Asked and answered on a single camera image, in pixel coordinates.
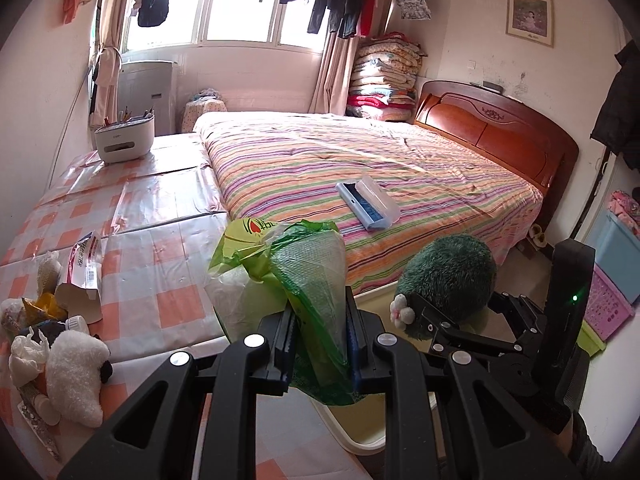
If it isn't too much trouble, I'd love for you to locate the stack of folded quilts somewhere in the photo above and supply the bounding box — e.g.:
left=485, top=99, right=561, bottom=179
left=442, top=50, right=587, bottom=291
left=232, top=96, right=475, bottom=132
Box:
left=345, top=32, right=426, bottom=123

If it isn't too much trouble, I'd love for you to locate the beige tied curtain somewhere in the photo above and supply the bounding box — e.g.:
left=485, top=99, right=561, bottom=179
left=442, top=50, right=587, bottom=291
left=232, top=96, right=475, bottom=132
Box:
left=89, top=0, right=138, bottom=128

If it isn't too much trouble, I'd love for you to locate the blue white open case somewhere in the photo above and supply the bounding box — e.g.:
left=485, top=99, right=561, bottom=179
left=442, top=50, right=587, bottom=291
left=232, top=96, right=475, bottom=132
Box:
left=335, top=176, right=402, bottom=232

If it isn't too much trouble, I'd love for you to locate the wooden headboard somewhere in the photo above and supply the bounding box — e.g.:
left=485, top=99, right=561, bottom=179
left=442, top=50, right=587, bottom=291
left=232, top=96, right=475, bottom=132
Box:
left=412, top=79, right=581, bottom=226

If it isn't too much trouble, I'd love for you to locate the blue storage box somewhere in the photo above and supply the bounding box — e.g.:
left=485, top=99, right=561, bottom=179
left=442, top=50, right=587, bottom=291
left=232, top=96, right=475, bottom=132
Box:
left=582, top=207, right=640, bottom=291

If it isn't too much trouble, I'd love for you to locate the black hanging vest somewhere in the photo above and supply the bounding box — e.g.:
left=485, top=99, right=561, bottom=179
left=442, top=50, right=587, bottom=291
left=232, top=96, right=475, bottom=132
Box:
left=136, top=0, right=172, bottom=28

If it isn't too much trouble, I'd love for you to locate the window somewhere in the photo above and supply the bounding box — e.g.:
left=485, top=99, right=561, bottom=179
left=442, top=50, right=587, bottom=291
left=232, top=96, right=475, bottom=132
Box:
left=120, top=0, right=331, bottom=51

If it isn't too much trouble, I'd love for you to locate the white foam net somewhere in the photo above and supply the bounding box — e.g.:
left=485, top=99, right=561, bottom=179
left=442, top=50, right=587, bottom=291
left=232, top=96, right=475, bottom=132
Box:
left=36, top=252, right=63, bottom=296

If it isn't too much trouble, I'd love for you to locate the striped bed sheet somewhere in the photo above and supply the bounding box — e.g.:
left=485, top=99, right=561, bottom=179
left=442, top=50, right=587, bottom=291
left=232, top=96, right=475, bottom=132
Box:
left=192, top=110, right=546, bottom=296

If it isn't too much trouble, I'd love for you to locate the cream plastic trash bin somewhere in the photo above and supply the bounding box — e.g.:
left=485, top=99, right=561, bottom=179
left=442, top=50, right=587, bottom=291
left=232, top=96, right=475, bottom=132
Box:
left=310, top=282, right=506, bottom=458

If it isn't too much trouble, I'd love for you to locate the crumpled white tissue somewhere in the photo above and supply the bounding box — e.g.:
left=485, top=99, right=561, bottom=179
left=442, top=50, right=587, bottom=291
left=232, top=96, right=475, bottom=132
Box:
left=9, top=327, right=51, bottom=388

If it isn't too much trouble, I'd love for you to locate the white standing air conditioner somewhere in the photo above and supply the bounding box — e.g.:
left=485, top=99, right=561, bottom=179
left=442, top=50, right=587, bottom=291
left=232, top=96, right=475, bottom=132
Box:
left=117, top=60, right=180, bottom=136

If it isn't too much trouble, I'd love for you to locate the pink patterned cloth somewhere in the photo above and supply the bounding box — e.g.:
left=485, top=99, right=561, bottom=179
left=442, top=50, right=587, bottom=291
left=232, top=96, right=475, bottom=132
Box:
left=607, top=190, right=640, bottom=233

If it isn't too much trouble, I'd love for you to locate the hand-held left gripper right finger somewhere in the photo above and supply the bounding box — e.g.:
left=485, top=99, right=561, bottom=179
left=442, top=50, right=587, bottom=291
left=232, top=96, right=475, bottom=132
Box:
left=345, top=285, right=583, bottom=480

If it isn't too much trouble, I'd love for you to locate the black hanging jacket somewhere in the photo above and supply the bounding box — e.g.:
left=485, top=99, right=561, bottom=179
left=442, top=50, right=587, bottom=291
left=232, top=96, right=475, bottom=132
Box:
left=590, top=40, right=640, bottom=171

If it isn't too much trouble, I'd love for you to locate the green plastic box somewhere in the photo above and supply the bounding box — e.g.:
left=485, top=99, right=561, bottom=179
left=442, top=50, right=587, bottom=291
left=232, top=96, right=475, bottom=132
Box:
left=575, top=322, right=608, bottom=358

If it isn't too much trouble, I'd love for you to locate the torn white paper box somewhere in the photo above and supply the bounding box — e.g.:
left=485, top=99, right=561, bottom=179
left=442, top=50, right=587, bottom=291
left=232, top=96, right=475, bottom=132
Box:
left=54, top=230, right=105, bottom=323

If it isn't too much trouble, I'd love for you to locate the framed picture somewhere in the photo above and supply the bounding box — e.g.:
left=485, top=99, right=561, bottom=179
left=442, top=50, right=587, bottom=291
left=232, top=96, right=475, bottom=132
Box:
left=506, top=0, right=555, bottom=49

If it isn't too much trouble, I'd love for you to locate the green plush toy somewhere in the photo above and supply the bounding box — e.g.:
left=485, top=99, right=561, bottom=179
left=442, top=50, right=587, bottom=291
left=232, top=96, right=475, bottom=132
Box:
left=390, top=234, right=499, bottom=333

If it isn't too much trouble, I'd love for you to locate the silvery foil strip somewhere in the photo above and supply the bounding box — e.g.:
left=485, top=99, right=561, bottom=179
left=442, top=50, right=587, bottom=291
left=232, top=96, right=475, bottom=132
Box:
left=15, top=400, right=63, bottom=463

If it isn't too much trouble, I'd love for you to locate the white desk organizer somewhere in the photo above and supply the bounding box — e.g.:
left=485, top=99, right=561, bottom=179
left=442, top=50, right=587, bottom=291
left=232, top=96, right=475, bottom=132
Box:
left=94, top=105, right=157, bottom=165

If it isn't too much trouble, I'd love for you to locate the yellow snack wrapper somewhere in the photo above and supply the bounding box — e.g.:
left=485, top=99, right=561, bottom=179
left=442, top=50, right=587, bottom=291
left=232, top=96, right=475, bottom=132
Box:
left=20, top=292, right=68, bottom=326

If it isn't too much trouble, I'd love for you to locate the pink plastic basket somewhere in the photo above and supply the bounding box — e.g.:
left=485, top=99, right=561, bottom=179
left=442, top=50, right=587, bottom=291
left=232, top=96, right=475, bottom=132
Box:
left=582, top=265, right=636, bottom=343

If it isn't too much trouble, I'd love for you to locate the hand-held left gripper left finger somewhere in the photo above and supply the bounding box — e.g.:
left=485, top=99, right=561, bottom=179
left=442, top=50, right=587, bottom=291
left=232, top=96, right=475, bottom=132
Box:
left=56, top=305, right=301, bottom=480

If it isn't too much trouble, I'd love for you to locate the orange checkered tablecloth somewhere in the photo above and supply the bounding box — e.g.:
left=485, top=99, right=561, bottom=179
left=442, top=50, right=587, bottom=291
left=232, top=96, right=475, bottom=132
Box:
left=0, top=132, right=386, bottom=480

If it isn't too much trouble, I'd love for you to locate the floral covered stool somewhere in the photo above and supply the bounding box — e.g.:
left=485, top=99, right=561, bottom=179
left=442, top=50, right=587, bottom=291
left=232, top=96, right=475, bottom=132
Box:
left=181, top=89, right=228, bottom=133

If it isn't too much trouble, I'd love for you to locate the green plastic bag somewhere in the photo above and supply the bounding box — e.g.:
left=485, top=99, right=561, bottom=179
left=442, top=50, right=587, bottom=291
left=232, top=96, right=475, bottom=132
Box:
left=204, top=217, right=361, bottom=407

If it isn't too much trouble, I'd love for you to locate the white fluffy plush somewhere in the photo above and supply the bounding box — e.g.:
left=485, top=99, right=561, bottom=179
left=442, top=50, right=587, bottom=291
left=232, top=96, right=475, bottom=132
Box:
left=45, top=330, right=113, bottom=428

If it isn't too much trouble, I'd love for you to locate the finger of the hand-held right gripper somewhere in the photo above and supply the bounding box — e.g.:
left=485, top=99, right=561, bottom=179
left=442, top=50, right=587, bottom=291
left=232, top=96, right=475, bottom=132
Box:
left=489, top=290, right=548, bottom=341
left=412, top=292, right=521, bottom=361

